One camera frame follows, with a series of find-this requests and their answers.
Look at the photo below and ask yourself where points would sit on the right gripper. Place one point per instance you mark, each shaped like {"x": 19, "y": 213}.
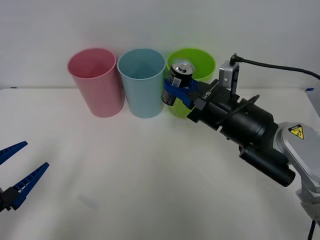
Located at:
{"x": 212, "y": 110}

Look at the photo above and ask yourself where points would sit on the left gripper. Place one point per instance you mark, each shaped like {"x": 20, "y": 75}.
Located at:
{"x": 1, "y": 201}

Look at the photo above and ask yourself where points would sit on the black drink can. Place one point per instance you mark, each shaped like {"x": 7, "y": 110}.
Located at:
{"x": 175, "y": 75}

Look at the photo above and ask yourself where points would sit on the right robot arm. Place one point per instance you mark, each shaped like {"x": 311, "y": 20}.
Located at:
{"x": 252, "y": 127}

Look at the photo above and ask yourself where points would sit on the green plastic bin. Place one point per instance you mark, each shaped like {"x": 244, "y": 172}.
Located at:
{"x": 202, "y": 66}

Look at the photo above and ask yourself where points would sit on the pale blue plastic bin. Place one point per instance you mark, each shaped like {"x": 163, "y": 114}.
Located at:
{"x": 145, "y": 97}

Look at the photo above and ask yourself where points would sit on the pink plastic bin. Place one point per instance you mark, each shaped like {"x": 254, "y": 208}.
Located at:
{"x": 100, "y": 97}

